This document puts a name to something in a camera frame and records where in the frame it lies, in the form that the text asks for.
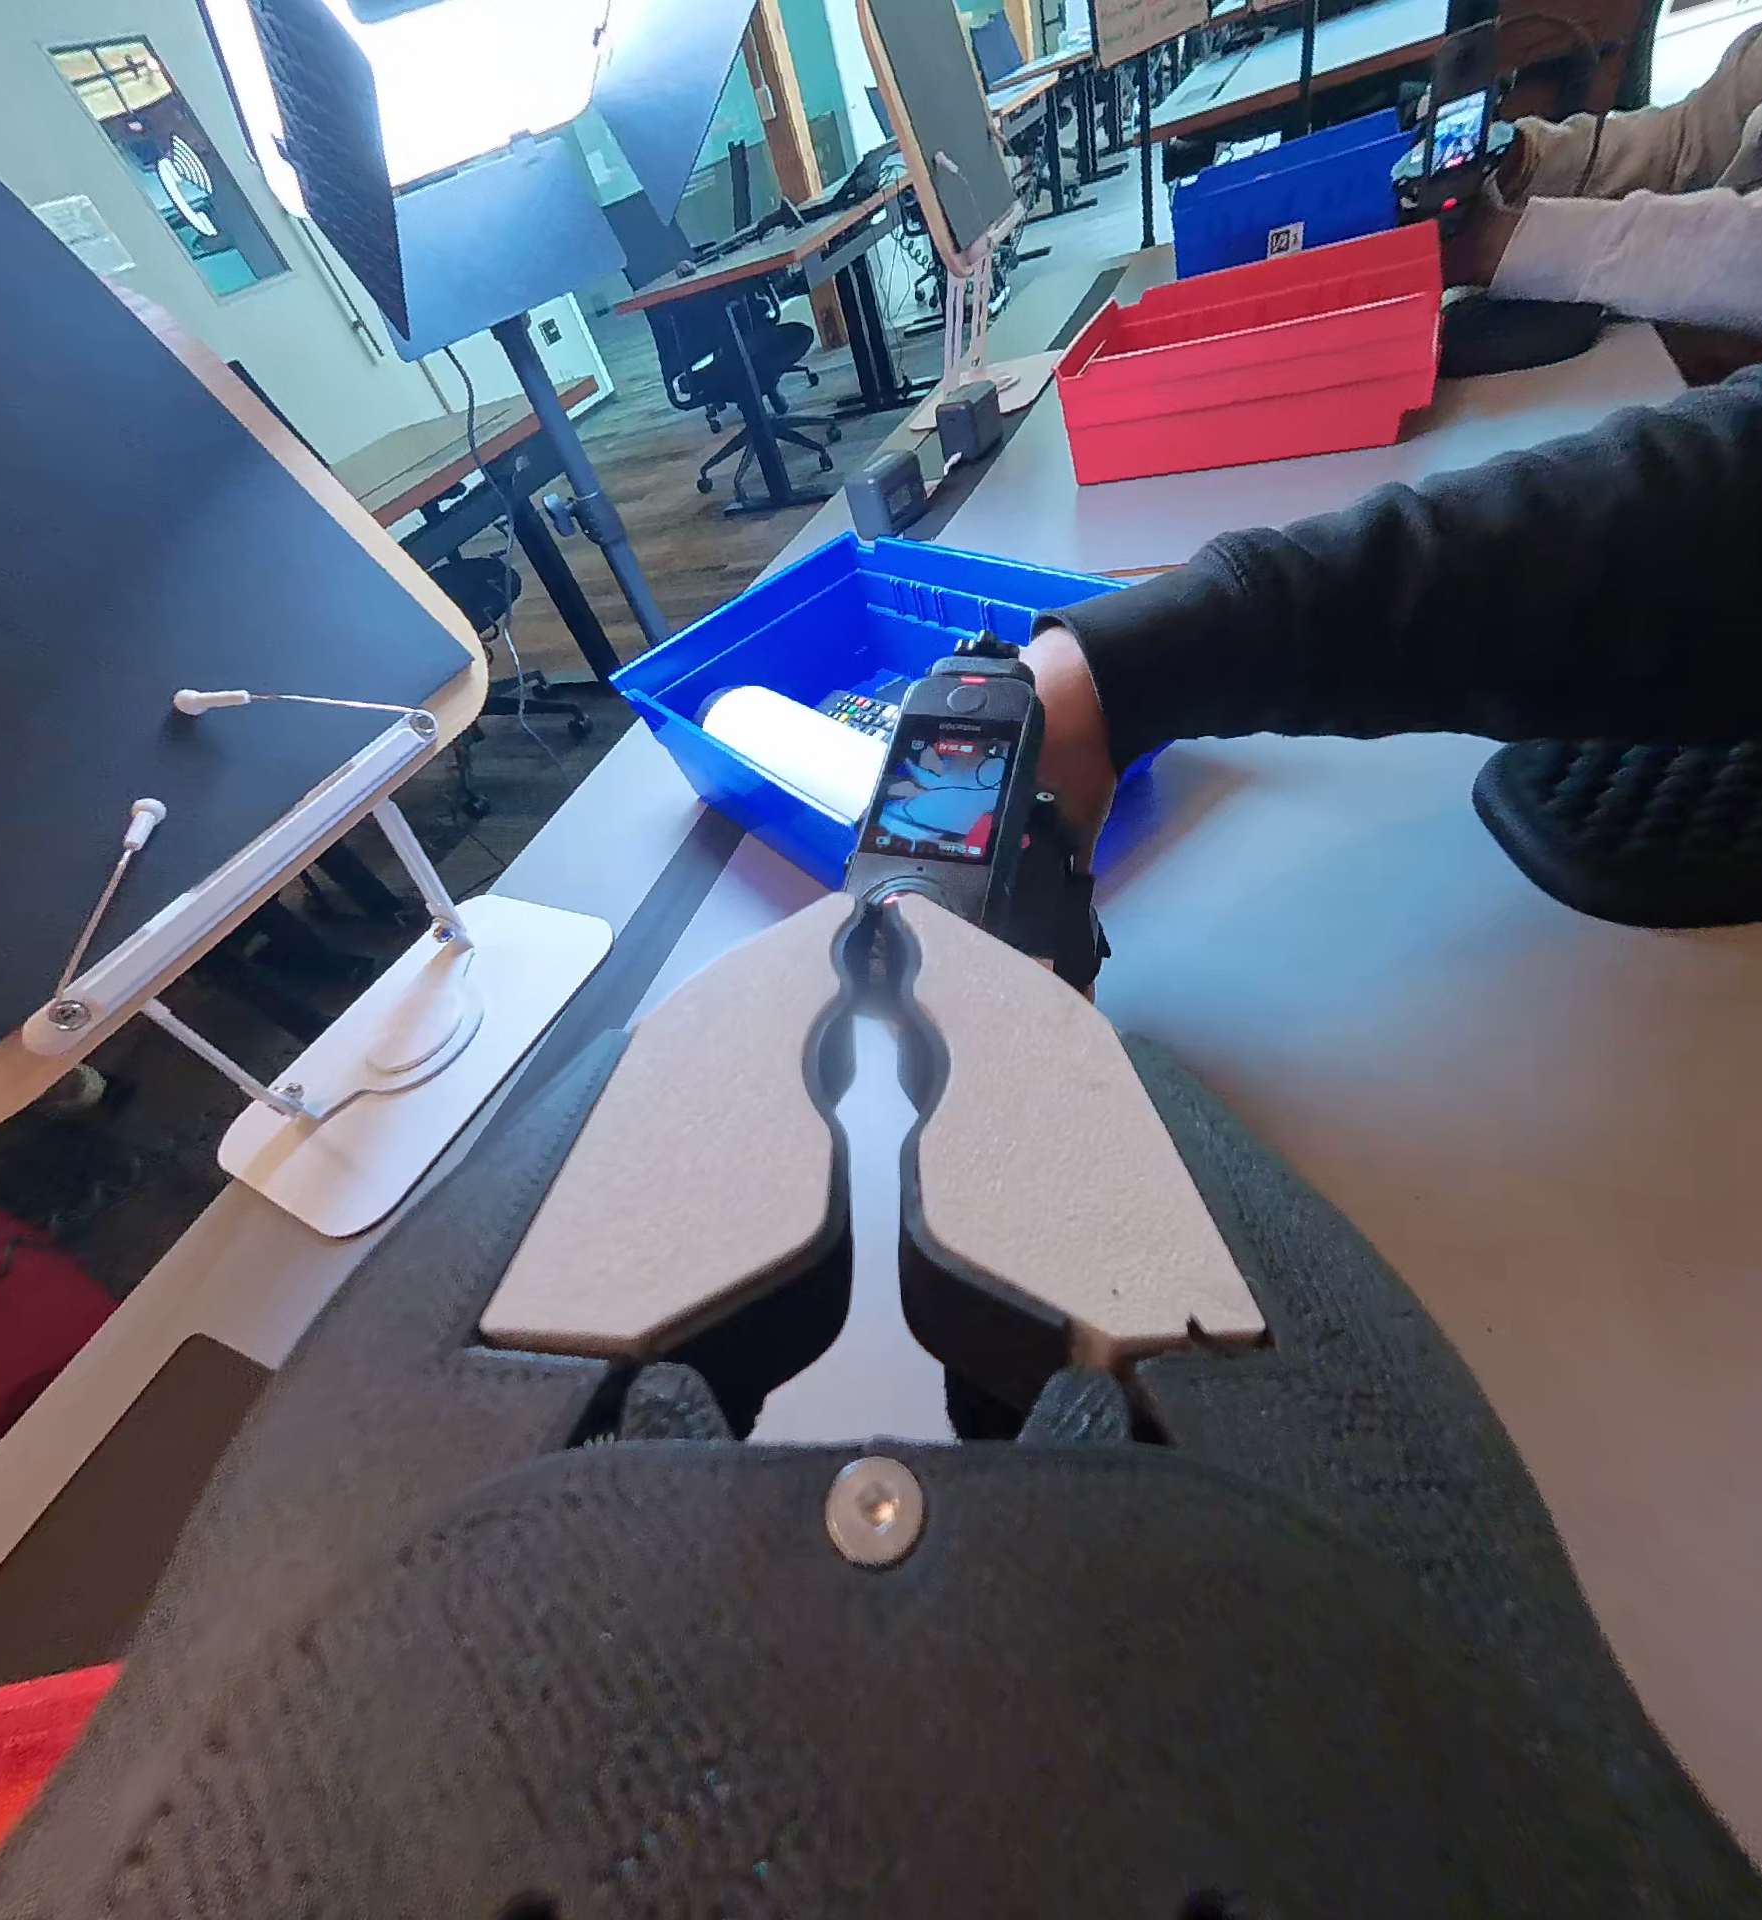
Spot white paper roll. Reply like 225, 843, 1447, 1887
698, 681, 893, 821

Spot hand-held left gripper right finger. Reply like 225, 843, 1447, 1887
885, 890, 1275, 1410

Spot black office chair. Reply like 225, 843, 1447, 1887
655, 291, 839, 503

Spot black light stand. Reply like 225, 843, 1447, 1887
438, 304, 675, 736

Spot person's right hand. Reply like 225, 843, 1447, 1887
1023, 620, 1122, 846

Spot white metal board stand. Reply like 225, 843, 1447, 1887
22, 681, 616, 1240
906, 246, 1066, 436

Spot black textured pad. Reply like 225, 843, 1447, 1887
1436, 291, 1610, 379
1472, 733, 1762, 930

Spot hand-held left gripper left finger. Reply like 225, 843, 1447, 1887
477, 890, 869, 1410

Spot studio light panel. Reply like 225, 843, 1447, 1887
198, 0, 762, 364

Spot person's right forearm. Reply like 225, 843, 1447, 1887
1038, 333, 1762, 751

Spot wooden office desk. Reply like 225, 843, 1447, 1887
611, 176, 919, 511

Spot blue plastic bin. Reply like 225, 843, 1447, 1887
1172, 107, 1442, 281
611, 530, 1169, 890

